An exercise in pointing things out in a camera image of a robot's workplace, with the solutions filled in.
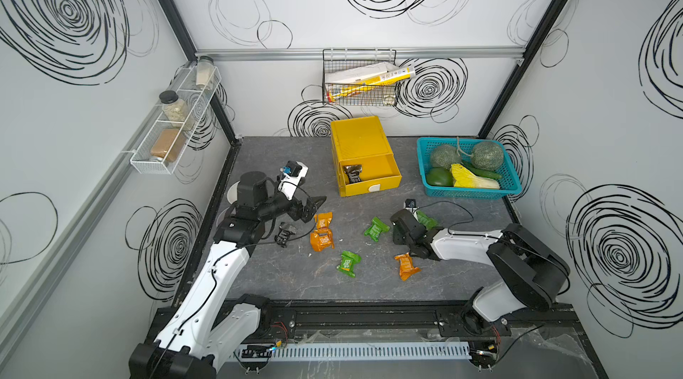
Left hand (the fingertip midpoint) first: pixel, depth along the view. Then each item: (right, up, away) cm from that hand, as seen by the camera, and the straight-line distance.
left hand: (311, 188), depth 73 cm
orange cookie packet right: (+28, -26, +10) cm, 39 cm away
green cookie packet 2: (+40, -15, +21) cm, 47 cm away
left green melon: (+47, +10, +27) cm, 55 cm away
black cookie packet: (+12, +4, +15) cm, 20 cm away
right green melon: (+62, +10, +25) cm, 68 cm away
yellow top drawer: (+21, +4, +16) cm, 26 cm away
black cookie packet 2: (-12, -17, +17) cm, 27 cm away
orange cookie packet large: (+1, -18, +16) cm, 24 cm away
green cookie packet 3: (+10, -24, +10) cm, 28 cm away
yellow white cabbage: (+52, +1, +23) cm, 57 cm away
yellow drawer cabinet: (+15, +14, +17) cm, 26 cm away
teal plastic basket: (+44, 0, +24) cm, 50 cm away
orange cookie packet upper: (+1, -14, +20) cm, 25 cm away
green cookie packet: (+20, -15, +18) cm, 31 cm away
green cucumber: (+61, +4, +25) cm, 66 cm away
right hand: (+29, -16, +20) cm, 39 cm away
